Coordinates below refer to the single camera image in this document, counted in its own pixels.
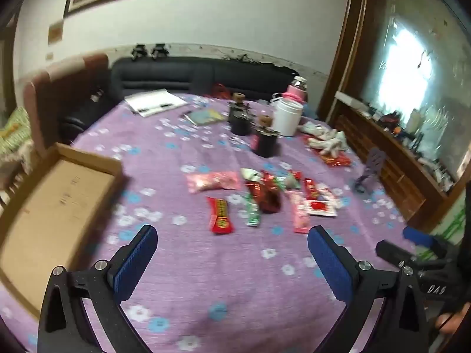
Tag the white gloves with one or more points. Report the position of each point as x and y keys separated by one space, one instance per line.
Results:
x=327 y=141

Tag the long pink snack packet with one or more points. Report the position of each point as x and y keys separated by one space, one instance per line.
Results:
x=300 y=215

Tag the purple floral tablecloth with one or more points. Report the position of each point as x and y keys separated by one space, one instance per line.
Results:
x=220 y=283

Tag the dark jar with cork lid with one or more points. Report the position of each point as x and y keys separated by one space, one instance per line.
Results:
x=265 y=139
x=239 y=117

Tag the red bag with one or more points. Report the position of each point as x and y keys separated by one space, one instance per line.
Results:
x=220 y=91

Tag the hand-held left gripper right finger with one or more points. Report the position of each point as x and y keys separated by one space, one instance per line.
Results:
x=329 y=264

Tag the dark red snack packet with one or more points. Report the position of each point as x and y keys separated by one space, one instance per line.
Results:
x=266 y=177
x=270 y=200

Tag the white plastic jar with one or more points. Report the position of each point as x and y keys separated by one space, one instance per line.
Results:
x=287 y=117

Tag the pink thermos bottle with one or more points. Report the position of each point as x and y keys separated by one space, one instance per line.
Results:
x=297 y=92

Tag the person's right hand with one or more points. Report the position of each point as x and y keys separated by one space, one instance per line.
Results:
x=450 y=321

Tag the red white snack packet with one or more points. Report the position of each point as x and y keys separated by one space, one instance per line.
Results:
x=321 y=206

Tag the large red yellow snack packet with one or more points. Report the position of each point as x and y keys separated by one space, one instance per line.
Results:
x=220 y=217

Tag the green patterned cushion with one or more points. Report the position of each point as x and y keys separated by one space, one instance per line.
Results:
x=13 y=132

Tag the grey green booklet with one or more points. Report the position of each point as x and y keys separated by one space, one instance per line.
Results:
x=206 y=116

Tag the red snack packet yellow emblem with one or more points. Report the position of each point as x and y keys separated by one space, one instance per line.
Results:
x=310 y=188

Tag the wooden cabinet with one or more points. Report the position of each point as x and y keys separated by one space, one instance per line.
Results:
x=397 y=169

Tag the black device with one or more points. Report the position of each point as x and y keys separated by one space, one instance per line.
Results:
x=160 y=50
x=140 y=51

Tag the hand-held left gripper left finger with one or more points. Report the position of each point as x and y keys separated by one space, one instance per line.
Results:
x=134 y=264

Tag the red gold flat packet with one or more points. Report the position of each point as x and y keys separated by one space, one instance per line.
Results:
x=336 y=160

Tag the black pen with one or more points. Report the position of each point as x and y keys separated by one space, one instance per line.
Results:
x=163 y=106

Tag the white paper with pen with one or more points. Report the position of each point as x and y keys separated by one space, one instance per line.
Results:
x=151 y=99

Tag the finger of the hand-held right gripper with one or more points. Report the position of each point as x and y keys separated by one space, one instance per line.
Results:
x=392 y=252
x=415 y=235

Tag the brown wall paper notice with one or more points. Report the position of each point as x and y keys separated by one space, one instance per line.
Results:
x=55 y=33

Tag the grey phone stand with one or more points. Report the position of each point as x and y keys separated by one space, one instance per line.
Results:
x=373 y=165

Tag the long green white snack packet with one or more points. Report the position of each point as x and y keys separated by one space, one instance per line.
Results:
x=252 y=211

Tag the blue plastic bag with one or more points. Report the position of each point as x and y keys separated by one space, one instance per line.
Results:
x=308 y=110

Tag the shallow cardboard box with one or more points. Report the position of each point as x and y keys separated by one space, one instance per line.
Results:
x=55 y=209

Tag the clear green edged snack packet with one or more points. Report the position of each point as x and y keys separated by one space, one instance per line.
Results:
x=287 y=183

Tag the black sofa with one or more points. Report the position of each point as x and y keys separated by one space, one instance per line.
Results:
x=165 y=73

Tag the small red snack packet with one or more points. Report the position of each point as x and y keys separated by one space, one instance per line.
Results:
x=296 y=174

